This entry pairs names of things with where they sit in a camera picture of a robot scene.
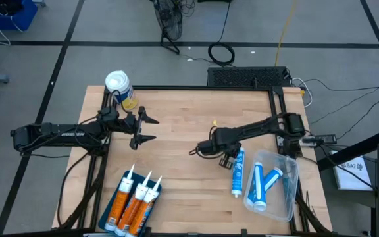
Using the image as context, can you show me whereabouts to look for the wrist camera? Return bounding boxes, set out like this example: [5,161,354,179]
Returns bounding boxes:
[97,105,120,123]
[189,140,216,159]

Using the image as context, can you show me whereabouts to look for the blue storage bin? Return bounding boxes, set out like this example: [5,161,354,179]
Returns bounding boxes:
[0,0,38,31]

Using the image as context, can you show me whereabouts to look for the clear plastic container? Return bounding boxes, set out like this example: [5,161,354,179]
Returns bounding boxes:
[243,149,300,223]

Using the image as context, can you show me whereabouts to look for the Lysol wipes canister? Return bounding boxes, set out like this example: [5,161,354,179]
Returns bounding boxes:
[105,70,138,111]

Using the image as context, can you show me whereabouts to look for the black computer case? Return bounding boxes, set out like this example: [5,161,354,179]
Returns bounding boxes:
[207,66,291,88]

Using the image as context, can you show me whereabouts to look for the white paper booklet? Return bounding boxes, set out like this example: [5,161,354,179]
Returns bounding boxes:
[330,154,373,191]

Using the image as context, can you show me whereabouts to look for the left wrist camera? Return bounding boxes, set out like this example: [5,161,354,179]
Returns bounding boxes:
[97,105,120,123]

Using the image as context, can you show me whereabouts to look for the black floor fan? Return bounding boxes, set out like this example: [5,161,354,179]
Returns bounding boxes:
[152,0,184,55]

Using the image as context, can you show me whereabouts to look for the orange sealant tube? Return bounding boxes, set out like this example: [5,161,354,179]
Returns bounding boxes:
[114,170,153,236]
[104,163,135,232]
[125,175,163,237]

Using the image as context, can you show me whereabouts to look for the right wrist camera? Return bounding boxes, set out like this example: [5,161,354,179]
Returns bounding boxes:
[189,140,216,159]

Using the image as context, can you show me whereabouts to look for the yellow hanging cable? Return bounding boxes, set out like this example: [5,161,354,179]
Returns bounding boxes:
[274,0,298,67]

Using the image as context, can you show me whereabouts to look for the blue plastic tray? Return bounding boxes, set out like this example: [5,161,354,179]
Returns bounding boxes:
[97,171,163,237]

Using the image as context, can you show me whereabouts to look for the black power strip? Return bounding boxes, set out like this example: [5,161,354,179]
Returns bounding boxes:
[303,134,338,145]

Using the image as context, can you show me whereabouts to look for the black coiled cable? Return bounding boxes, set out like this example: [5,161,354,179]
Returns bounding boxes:
[207,42,236,66]

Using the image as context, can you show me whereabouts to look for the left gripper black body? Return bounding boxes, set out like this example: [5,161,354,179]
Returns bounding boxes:
[116,112,143,141]

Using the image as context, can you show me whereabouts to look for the black aluminium table frame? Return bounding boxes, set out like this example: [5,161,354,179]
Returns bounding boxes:
[77,85,312,236]

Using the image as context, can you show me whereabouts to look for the blue white silicone tube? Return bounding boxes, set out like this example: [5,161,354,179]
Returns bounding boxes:
[247,161,268,212]
[230,147,245,199]
[262,167,284,194]

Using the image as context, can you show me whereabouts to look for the black desk beam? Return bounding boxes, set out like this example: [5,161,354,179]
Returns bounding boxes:
[316,127,379,172]

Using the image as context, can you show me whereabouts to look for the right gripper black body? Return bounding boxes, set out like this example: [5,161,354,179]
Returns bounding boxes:
[215,141,243,161]

